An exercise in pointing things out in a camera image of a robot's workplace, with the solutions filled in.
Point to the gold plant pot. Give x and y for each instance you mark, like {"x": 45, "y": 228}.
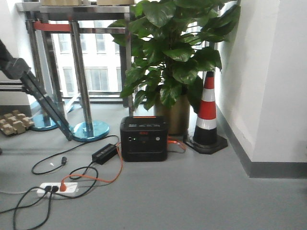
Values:
{"x": 177, "y": 117}

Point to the black portable power station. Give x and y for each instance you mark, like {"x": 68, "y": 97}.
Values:
{"x": 143, "y": 138}

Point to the red white traffic cone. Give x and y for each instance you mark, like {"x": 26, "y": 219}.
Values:
{"x": 205, "y": 139}

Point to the black power adapter brick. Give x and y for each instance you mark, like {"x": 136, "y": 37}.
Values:
{"x": 104, "y": 154}

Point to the green potted plant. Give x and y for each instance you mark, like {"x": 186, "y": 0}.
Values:
{"x": 166, "y": 38}

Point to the white power strip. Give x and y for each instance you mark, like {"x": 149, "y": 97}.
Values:
{"x": 71, "y": 188}

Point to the cardboard egg tray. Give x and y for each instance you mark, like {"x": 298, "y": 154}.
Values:
{"x": 15, "y": 123}

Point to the black tripod leg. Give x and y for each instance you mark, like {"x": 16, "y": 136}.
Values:
{"x": 17, "y": 69}

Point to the steel table frame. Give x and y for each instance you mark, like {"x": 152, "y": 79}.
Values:
{"x": 81, "y": 34}

